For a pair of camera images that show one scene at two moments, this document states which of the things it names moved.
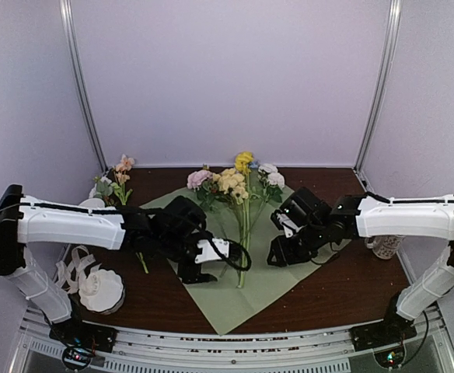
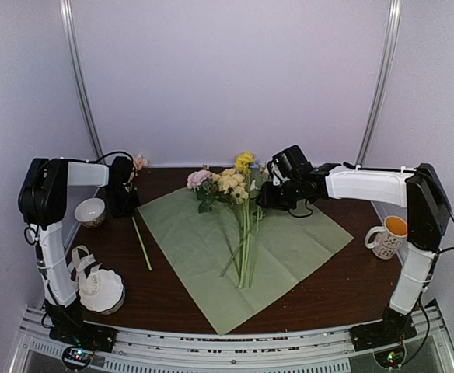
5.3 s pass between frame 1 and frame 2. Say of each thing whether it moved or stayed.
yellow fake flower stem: stayed
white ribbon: stayed
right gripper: moved
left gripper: moved
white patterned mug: stayed
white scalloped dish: stayed
